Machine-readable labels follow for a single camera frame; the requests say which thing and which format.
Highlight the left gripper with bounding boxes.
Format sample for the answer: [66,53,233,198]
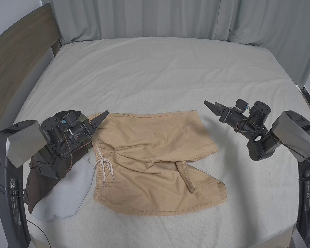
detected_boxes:
[77,116,97,139]

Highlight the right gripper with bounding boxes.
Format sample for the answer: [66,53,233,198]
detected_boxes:
[204,100,248,131]

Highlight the tan shorts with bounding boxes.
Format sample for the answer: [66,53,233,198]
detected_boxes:
[89,109,228,216]

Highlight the bed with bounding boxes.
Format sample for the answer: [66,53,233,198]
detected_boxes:
[0,3,310,248]

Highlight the white garment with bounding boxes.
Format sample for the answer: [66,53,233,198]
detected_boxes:
[32,153,96,221]

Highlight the brown garment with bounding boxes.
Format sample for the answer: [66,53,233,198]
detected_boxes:
[24,136,91,214]

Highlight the pale green curtain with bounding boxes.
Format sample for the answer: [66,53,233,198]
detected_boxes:
[39,0,232,44]
[227,0,310,88]

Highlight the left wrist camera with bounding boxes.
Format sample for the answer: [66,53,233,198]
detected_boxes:
[61,111,80,126]

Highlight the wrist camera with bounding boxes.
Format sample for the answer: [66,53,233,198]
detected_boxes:
[61,111,80,126]
[235,99,249,113]

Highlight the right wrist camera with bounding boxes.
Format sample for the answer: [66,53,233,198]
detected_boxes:
[235,99,249,113]

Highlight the black cable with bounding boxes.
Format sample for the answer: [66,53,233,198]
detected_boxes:
[25,216,52,248]

